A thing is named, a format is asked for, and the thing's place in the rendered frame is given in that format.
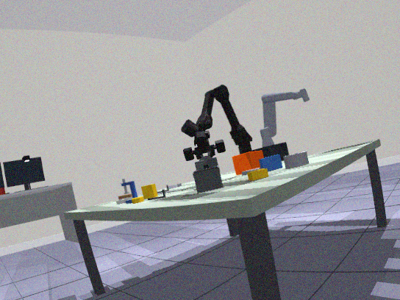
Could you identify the yellow block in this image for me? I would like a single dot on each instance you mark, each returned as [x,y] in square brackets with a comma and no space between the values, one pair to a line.
[149,191]
[258,174]

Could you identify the yellow short cylinder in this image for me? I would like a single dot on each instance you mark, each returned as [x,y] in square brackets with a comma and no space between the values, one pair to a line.
[136,200]

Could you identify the blue block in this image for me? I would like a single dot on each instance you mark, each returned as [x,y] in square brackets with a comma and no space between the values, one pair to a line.
[271,163]

